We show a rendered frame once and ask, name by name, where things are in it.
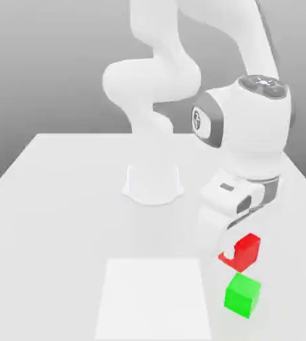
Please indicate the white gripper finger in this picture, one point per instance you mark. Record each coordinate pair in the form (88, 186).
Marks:
(228, 246)

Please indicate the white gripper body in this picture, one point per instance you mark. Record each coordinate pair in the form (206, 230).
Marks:
(211, 221)

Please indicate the small red cube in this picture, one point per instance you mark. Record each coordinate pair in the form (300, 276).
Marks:
(248, 251)

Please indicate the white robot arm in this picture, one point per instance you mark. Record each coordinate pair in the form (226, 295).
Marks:
(243, 125)

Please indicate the small green cube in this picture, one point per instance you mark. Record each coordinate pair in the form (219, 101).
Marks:
(242, 297)

